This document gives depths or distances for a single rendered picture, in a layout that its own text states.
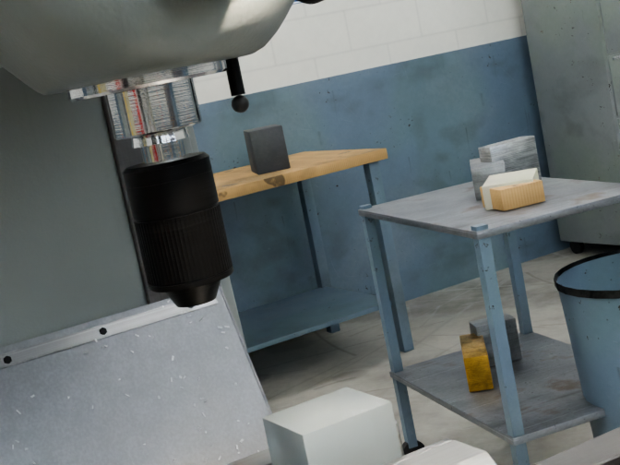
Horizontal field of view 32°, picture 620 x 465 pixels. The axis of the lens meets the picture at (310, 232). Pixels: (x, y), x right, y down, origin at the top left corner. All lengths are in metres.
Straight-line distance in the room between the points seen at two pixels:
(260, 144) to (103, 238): 3.58
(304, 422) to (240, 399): 0.35
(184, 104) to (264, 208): 4.69
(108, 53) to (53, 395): 0.48
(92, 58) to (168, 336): 0.50
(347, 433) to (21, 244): 0.42
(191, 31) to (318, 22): 4.94
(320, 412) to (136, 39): 0.25
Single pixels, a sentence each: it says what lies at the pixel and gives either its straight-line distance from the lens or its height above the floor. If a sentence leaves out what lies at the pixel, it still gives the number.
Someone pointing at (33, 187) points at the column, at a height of 1.24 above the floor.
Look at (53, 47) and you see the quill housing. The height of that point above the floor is 1.33.
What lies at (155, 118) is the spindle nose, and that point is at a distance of 0.57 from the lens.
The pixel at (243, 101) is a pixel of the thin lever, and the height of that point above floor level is 1.29.
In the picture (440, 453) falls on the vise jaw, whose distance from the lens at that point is 0.64.
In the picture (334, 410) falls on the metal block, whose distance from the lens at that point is 0.65.
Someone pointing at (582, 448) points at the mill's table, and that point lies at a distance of 0.92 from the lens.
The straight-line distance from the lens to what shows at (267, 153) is 4.54.
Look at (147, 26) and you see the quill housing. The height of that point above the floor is 1.33.
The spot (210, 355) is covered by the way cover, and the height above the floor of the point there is 1.06.
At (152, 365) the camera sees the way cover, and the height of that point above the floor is 1.07.
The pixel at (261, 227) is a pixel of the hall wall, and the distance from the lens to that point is 5.25.
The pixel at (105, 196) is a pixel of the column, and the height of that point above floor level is 1.22.
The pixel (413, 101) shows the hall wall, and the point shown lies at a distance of 5.68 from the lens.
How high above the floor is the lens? 1.30
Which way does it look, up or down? 9 degrees down
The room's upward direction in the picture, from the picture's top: 11 degrees counter-clockwise
